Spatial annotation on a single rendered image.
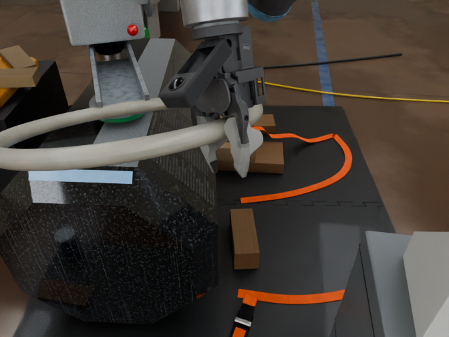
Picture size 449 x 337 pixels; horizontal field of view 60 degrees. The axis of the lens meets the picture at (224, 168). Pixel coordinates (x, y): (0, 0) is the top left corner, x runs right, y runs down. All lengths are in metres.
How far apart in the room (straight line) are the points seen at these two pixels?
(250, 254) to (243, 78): 1.40
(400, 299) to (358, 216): 1.40
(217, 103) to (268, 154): 1.98
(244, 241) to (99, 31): 1.16
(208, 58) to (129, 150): 0.15
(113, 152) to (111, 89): 0.60
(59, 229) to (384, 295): 0.98
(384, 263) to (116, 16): 0.98
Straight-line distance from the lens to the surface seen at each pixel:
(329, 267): 2.04
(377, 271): 0.99
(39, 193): 1.32
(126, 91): 1.08
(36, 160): 0.56
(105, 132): 1.41
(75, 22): 1.25
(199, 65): 0.51
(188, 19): 0.55
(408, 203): 2.53
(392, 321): 0.92
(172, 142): 0.51
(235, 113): 0.53
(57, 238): 1.42
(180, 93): 0.48
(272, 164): 2.44
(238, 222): 2.00
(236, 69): 0.58
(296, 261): 2.03
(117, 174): 1.23
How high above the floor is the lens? 1.59
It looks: 39 degrees down
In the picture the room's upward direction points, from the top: straight up
